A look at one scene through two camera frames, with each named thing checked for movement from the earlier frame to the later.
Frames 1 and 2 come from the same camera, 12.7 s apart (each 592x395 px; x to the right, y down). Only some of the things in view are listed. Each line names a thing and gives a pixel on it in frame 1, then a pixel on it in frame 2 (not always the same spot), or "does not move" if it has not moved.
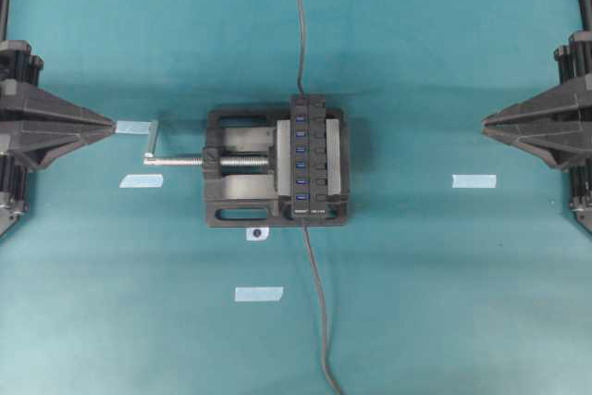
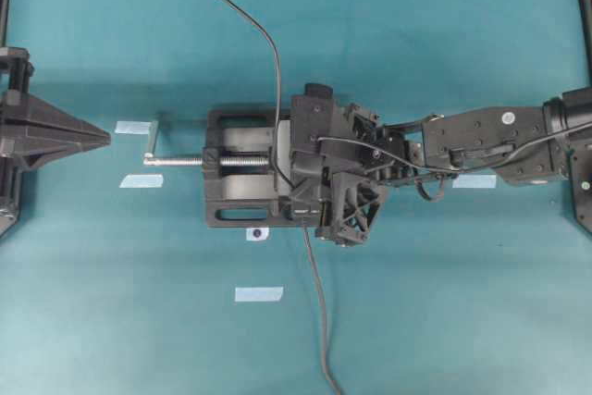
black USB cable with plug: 300,18 → 273,50
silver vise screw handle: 236,161 does not move
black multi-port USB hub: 308,129 does not move
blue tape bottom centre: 258,293 does not move
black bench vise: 247,166 does not move
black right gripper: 553,104 → 379,155
